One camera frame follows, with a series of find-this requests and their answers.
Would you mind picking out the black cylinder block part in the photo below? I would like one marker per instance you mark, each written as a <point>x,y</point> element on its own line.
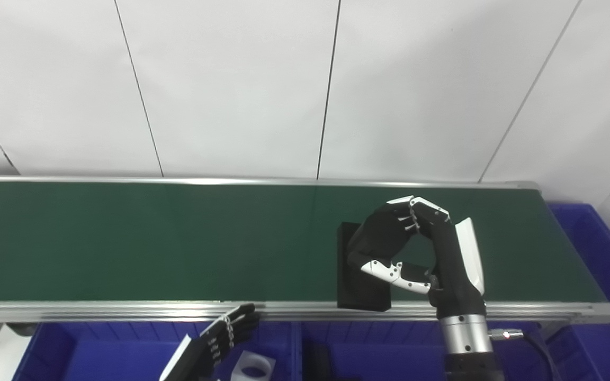
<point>355,296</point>
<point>318,365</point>

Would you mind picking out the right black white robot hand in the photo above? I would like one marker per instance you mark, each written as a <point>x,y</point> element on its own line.
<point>453,270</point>

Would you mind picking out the green conveyor belt aluminium frame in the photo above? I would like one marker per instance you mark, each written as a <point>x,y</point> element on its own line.
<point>151,243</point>

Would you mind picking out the right black silver robot arm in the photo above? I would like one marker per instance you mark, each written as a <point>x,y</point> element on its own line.
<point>469,349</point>

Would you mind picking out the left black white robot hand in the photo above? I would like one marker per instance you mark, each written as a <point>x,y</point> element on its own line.
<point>204,354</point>

